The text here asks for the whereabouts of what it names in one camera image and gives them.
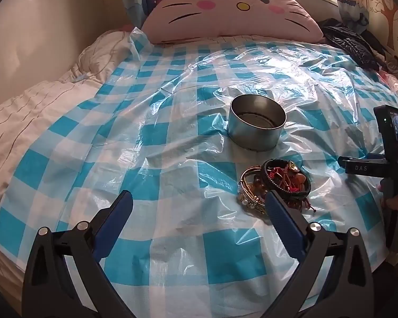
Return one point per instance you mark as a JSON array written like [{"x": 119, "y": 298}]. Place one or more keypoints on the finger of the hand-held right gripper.
[{"x": 361, "y": 165}]

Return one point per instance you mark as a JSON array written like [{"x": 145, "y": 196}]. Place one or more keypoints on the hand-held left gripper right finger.
[{"x": 280, "y": 218}]

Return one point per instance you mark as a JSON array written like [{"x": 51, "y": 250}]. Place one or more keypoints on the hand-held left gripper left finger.
[{"x": 119, "y": 213}]

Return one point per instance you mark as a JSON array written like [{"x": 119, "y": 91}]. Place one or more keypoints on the gold bangle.
[{"x": 245, "y": 192}]

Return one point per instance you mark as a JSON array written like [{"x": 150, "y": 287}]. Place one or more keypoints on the round metal tin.
[{"x": 252, "y": 135}]

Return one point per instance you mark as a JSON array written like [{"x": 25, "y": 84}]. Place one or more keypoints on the black puffer jacket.
[{"x": 348, "y": 43}]

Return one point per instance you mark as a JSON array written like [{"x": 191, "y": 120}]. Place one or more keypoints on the blue checkered plastic sheet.
[{"x": 172, "y": 122}]

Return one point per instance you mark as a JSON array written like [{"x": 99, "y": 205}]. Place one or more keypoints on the pink and blue curtain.
[{"x": 350, "y": 3}]

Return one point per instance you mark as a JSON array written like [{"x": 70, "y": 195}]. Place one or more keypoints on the white quilt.
[{"x": 26, "y": 112}]

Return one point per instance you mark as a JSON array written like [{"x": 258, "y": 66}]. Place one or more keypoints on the pink cat face pillow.
[{"x": 225, "y": 16}]

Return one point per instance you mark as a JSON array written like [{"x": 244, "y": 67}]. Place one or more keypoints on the blue whale print curtain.
[{"x": 142, "y": 0}]

